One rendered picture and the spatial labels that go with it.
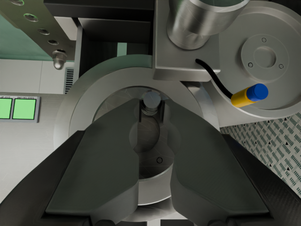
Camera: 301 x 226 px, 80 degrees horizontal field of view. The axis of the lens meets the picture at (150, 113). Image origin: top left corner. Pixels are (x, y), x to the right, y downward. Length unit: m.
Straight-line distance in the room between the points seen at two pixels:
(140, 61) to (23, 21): 0.34
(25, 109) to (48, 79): 2.74
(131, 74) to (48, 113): 0.41
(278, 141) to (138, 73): 0.20
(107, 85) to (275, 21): 0.18
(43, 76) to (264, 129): 3.22
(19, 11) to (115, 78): 0.31
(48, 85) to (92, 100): 3.11
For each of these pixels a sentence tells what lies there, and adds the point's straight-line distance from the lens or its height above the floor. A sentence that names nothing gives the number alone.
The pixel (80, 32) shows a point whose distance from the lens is 0.20.
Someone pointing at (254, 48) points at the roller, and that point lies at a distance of 0.21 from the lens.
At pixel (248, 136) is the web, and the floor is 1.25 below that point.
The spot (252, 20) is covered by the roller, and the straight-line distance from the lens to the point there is 0.23.
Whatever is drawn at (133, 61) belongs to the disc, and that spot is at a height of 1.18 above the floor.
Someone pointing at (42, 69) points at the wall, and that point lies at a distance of 3.39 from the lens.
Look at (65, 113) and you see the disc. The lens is 0.18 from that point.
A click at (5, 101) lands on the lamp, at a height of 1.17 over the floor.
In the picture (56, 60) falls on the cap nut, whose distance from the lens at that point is 0.56.
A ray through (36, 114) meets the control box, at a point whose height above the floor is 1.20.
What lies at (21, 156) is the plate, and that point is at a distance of 0.57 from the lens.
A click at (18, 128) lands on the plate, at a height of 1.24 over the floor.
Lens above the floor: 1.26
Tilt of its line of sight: 8 degrees down
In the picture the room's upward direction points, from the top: 179 degrees counter-clockwise
